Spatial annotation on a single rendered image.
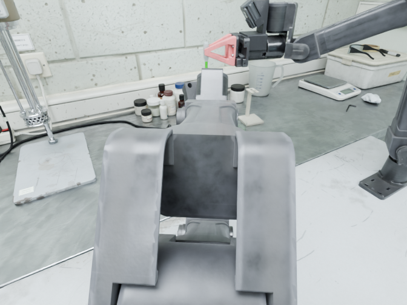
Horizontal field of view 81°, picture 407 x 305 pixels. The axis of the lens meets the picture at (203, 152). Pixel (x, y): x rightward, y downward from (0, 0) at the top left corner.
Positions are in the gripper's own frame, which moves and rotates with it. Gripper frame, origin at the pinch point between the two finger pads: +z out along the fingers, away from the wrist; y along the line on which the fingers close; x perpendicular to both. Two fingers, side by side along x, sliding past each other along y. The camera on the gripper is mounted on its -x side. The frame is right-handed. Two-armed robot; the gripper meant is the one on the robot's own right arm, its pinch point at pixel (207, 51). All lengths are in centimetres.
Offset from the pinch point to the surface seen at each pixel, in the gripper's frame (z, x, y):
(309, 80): -64, 28, -51
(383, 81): -107, 31, -48
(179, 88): 5.2, 21.4, -36.4
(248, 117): -21.3, 31.3, -22.6
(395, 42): -125, 15, -67
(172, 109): 9.3, 28.5, -31.5
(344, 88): -79, 30, -42
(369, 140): -59, 33, 1
